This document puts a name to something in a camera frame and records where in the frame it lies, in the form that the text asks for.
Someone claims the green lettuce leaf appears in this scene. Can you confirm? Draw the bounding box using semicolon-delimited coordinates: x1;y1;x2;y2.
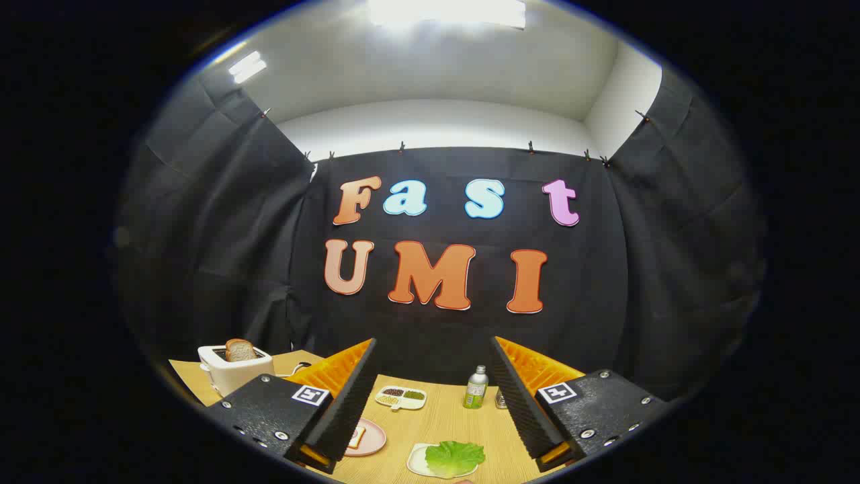
425;440;486;479

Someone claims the green and silver bottle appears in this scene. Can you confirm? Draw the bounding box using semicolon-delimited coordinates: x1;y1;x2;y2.
462;365;489;410

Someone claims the white divided dish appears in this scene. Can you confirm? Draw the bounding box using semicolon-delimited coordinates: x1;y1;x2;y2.
374;385;428;411

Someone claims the large ceiling light panel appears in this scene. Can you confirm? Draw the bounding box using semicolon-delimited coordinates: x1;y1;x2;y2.
366;0;527;29

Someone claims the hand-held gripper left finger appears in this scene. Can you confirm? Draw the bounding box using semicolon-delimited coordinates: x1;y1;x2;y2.
202;337;378;475

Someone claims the white square plate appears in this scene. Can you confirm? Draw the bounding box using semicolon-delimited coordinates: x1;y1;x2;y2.
406;442;486;479

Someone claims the black backdrop cloth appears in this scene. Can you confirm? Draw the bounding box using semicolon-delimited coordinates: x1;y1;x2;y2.
114;64;767;404

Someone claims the pink round plate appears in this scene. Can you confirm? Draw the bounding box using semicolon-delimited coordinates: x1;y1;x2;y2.
344;417;388;458

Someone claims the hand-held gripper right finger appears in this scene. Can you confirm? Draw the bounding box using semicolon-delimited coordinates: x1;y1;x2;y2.
488;335;673;473

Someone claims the small ceiling light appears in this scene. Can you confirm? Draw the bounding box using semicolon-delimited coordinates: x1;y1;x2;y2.
227;50;268;85

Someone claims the white toaster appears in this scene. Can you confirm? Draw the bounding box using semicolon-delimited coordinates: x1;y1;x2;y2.
198;344;275;397

